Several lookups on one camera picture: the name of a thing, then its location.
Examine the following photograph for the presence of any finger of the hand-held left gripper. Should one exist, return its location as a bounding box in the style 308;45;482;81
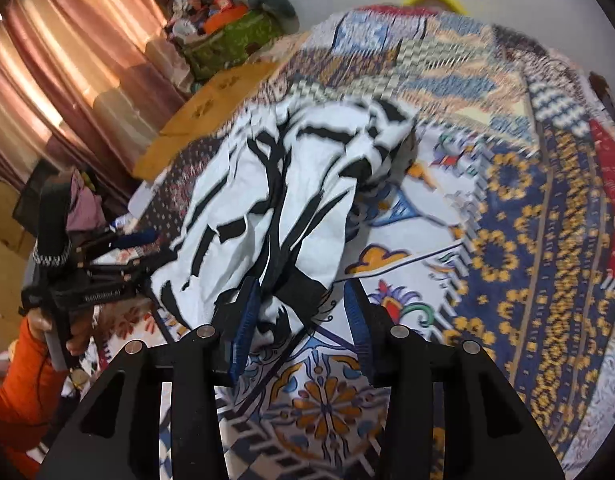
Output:
82;254;178;283
75;229;159;257

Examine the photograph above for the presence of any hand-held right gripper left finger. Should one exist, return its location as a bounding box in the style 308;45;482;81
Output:
38;276;262;480

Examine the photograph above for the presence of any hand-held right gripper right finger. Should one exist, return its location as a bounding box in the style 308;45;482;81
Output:
343;276;565;480

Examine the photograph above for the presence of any black and white patterned shirt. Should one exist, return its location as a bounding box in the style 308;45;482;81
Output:
150;95;421;346

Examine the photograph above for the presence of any person's left forearm orange sleeve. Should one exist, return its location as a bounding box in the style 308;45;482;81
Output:
0;317;68;461

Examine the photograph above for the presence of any person's left hand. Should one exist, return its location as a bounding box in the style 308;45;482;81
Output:
25;305;96;357

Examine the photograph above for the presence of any pink cloth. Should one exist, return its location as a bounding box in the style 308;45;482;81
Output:
68;170;108;233

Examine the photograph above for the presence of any black mesh chair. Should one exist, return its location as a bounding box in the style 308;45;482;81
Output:
15;160;56;221

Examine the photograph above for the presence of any tan cardboard box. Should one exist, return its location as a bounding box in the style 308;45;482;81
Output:
0;180;53;356

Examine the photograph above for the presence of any yellow patterned cloth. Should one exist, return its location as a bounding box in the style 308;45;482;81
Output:
132;57;283;181

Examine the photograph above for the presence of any colourful patchwork printed blanket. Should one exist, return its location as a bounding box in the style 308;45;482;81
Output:
62;4;615;480

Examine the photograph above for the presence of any pink striped curtain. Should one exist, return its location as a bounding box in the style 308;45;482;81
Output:
0;0;188;201

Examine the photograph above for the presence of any green patterned bag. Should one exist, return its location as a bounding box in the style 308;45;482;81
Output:
180;10;288;81

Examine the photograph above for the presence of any orange box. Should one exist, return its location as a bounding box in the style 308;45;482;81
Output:
205;5;249;32

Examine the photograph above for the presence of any grey cushion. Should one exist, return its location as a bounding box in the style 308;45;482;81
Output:
228;0;301;33

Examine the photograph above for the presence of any brown wooden furniture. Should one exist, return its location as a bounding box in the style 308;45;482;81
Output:
587;72;615;136

